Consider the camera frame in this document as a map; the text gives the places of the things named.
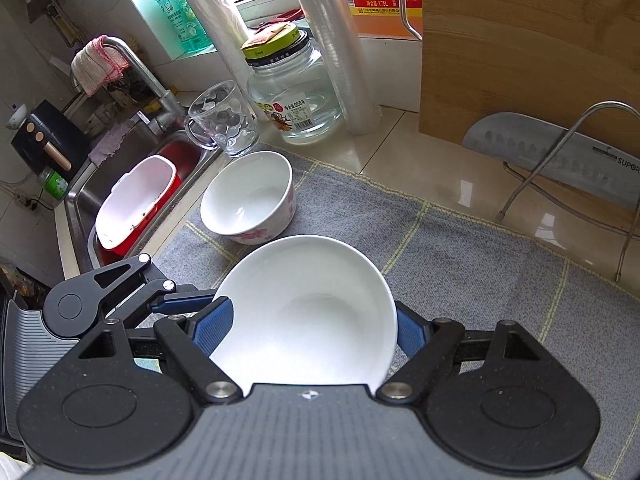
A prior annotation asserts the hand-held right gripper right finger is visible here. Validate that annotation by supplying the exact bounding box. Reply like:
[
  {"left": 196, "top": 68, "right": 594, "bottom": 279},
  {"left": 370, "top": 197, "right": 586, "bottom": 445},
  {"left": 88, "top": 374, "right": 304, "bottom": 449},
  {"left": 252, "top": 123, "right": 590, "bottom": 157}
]
[{"left": 375, "top": 301, "right": 544, "bottom": 405}]

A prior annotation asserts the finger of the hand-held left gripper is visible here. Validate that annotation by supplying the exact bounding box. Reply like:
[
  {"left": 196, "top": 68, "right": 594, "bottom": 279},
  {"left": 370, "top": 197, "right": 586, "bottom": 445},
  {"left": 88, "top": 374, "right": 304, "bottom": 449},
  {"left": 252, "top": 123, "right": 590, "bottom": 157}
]
[{"left": 92, "top": 254, "right": 218, "bottom": 331}]

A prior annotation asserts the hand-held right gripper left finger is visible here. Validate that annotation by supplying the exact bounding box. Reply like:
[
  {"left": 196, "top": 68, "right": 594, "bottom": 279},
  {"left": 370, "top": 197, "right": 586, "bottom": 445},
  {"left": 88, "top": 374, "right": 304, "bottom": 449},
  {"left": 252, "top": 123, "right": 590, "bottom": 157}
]
[{"left": 75, "top": 296, "right": 244, "bottom": 407}]

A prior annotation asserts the plain white bowl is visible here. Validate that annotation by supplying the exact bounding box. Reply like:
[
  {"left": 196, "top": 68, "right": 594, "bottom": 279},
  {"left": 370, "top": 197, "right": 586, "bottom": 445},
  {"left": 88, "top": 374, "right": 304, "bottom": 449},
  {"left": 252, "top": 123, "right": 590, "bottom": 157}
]
[{"left": 207, "top": 234, "right": 399, "bottom": 399}]

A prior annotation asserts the pink floral white bowl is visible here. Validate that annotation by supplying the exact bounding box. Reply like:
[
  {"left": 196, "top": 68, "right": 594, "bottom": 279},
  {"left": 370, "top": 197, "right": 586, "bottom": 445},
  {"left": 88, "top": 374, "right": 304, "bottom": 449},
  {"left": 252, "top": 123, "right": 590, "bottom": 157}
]
[{"left": 199, "top": 150, "right": 294, "bottom": 245}]

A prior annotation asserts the grey checkered dish cloth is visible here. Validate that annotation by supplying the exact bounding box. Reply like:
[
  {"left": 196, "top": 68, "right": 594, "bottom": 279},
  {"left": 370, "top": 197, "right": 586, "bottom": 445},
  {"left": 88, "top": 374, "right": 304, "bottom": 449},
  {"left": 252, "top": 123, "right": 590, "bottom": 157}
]
[{"left": 90, "top": 147, "right": 640, "bottom": 480}]

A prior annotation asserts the white plastic tub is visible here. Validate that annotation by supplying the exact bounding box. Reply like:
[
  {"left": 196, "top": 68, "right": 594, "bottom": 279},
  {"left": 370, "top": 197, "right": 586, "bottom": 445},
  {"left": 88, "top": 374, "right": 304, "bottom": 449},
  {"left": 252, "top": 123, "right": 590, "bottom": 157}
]
[{"left": 94, "top": 155, "right": 178, "bottom": 249}]

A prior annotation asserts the red basin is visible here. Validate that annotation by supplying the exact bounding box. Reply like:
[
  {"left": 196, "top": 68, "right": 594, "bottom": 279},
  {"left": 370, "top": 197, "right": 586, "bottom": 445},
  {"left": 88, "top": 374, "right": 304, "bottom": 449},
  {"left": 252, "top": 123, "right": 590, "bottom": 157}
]
[{"left": 94, "top": 139, "right": 184, "bottom": 257}]

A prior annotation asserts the steel sink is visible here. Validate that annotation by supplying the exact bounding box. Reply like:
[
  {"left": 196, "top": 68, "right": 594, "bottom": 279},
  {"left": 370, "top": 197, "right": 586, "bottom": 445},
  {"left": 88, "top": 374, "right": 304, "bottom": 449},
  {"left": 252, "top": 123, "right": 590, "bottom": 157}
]
[{"left": 54, "top": 109, "right": 227, "bottom": 282}]

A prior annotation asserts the small green bottle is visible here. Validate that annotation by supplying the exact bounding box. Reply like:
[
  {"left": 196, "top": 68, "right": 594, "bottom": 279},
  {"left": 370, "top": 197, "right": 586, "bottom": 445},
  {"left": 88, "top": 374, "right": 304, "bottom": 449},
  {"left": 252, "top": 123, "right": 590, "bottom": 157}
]
[{"left": 38, "top": 167, "right": 69, "bottom": 199}]

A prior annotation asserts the grey rag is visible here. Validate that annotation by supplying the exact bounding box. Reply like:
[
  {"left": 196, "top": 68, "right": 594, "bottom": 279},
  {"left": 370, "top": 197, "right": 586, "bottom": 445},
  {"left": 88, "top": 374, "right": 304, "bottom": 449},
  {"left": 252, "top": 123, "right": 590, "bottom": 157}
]
[{"left": 89, "top": 122, "right": 134, "bottom": 167}]

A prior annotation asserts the clear glass mug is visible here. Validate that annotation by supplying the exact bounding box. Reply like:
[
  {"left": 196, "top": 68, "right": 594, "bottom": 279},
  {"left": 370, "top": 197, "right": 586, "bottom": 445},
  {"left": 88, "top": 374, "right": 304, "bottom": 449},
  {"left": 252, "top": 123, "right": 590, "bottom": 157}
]
[{"left": 183, "top": 79, "right": 262, "bottom": 157}]

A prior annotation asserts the black kitchen appliance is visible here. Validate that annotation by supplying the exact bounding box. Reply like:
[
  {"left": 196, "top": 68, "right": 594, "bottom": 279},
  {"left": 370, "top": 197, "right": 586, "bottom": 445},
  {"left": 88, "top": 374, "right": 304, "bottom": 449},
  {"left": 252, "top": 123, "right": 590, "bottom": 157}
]
[{"left": 10, "top": 99, "right": 92, "bottom": 172}]

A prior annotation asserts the metal faucet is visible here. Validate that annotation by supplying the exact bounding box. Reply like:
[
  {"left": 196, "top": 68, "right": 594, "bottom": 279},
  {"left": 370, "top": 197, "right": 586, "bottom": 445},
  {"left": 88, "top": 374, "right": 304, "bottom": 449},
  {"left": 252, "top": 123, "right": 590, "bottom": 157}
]
[{"left": 74, "top": 35, "right": 187, "bottom": 139}]

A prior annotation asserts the glass jar green lid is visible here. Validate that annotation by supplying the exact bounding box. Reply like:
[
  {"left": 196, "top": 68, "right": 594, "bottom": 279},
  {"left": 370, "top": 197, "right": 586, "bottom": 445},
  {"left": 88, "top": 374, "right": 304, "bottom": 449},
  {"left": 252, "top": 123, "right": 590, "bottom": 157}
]
[{"left": 240, "top": 23, "right": 347, "bottom": 145}]

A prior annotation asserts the pink white rag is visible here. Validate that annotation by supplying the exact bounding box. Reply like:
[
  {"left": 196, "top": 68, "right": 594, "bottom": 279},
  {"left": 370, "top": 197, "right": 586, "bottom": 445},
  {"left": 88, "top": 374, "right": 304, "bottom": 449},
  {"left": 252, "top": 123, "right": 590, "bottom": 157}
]
[{"left": 70, "top": 34, "right": 131, "bottom": 98}]

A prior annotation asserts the clear plastic wrap roll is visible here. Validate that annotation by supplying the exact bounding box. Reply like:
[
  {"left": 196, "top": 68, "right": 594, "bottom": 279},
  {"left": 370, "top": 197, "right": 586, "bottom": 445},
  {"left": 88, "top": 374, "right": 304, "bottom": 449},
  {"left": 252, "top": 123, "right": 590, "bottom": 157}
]
[{"left": 282, "top": 0, "right": 382, "bottom": 137}]

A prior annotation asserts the green dish soap bottle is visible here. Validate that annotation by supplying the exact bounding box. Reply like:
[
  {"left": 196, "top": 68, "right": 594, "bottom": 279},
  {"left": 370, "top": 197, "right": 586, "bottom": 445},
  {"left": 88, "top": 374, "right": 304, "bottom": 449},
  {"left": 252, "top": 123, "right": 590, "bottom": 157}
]
[{"left": 142, "top": 0, "right": 214, "bottom": 57}]

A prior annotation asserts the bamboo cutting board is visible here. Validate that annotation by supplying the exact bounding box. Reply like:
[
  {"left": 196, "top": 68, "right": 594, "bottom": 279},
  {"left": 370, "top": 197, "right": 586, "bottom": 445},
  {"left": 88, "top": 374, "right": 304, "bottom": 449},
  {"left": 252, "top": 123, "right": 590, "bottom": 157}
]
[{"left": 417, "top": 0, "right": 640, "bottom": 232}]

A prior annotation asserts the black handled kitchen knife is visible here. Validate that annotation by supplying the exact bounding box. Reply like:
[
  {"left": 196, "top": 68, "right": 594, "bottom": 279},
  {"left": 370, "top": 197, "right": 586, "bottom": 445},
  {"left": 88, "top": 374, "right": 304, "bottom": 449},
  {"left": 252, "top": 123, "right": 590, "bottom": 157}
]
[{"left": 460, "top": 112, "right": 640, "bottom": 211}]

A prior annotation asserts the metal wire rack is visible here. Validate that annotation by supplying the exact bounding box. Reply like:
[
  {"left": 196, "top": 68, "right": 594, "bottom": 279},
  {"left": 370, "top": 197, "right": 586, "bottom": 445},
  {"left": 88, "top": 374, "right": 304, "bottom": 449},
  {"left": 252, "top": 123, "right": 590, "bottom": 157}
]
[{"left": 494, "top": 101, "right": 640, "bottom": 282}]

